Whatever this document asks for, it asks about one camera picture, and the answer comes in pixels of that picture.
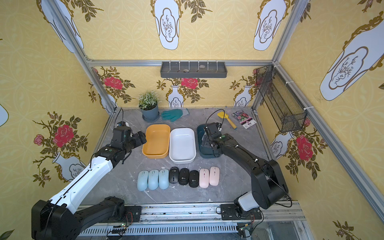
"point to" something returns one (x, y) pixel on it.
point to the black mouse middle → (184, 176)
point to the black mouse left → (174, 175)
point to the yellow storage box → (157, 145)
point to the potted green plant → (148, 103)
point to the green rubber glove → (175, 114)
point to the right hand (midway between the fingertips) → (209, 143)
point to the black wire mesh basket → (289, 114)
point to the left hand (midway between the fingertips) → (141, 136)
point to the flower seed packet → (243, 118)
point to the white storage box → (182, 149)
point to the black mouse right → (194, 178)
